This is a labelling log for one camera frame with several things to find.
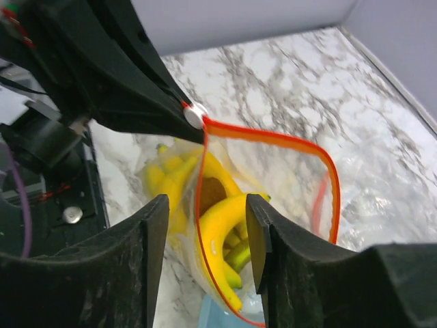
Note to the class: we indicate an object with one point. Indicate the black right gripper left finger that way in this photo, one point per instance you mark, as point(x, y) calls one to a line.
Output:
point(108, 280)

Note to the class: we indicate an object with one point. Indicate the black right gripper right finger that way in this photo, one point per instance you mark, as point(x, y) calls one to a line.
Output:
point(305, 281)

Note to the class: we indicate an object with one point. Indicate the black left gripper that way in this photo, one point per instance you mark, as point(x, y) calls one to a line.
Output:
point(143, 96)

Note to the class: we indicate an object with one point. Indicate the yellow banana bunch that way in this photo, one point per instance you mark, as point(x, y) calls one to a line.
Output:
point(170, 176)
point(224, 246)

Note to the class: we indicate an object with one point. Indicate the clear orange zip bag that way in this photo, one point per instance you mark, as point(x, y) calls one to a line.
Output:
point(296, 176)

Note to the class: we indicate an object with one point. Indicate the light blue plastic basket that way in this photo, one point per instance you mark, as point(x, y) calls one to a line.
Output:
point(212, 315)

